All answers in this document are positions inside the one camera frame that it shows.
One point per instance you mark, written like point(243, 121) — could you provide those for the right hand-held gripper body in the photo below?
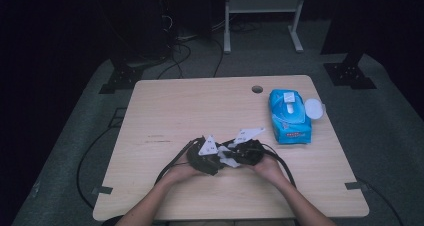
point(251, 152)

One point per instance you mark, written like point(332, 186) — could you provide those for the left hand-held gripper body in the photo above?
point(200, 159)

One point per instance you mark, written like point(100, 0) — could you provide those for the white wet wipe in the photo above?
point(228, 162)

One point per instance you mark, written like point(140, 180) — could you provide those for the blue wet wipes pack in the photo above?
point(290, 126)

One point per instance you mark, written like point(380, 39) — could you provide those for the person's left hand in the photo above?
point(181, 174)

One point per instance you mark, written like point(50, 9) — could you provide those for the person's right hand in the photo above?
point(270, 169)

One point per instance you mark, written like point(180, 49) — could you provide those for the grey tape strip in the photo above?
point(101, 190)
point(356, 185)

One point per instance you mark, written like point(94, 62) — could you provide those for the black stand base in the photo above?
point(348, 74)
point(121, 79)

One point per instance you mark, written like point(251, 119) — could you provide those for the white metal stand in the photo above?
point(263, 5)

